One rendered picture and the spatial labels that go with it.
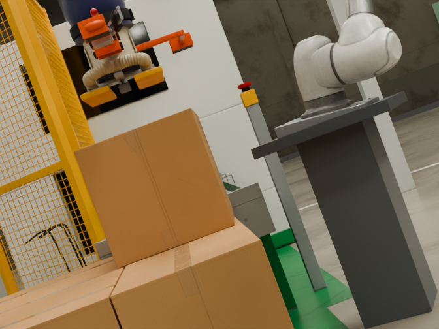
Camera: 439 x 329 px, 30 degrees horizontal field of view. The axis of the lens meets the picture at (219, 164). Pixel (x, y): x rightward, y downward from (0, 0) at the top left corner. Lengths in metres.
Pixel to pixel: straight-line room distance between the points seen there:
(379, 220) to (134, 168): 0.89
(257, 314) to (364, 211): 0.97
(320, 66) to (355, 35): 0.17
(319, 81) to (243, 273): 1.09
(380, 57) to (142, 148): 0.87
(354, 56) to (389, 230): 0.62
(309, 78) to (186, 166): 0.62
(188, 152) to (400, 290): 0.92
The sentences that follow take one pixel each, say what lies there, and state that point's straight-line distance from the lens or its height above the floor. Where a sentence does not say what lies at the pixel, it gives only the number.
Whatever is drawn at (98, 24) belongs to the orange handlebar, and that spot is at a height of 1.23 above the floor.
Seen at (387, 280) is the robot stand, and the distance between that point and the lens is 2.97.
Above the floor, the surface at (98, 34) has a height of 1.20.
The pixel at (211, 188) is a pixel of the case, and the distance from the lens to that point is 2.60.
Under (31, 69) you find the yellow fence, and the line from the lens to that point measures 4.13.
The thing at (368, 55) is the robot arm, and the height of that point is 0.91.
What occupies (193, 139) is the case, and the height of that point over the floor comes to 0.85.
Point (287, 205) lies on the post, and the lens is 3.88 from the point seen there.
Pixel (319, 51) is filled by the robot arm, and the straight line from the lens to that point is 2.94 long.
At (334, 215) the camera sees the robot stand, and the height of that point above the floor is 0.42.
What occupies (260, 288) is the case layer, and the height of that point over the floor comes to 0.43.
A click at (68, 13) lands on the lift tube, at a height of 1.41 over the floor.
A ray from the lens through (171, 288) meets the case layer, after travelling 2.04.
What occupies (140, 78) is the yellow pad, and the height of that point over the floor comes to 1.10.
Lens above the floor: 0.79
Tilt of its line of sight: 1 degrees down
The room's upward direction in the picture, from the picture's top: 21 degrees counter-clockwise
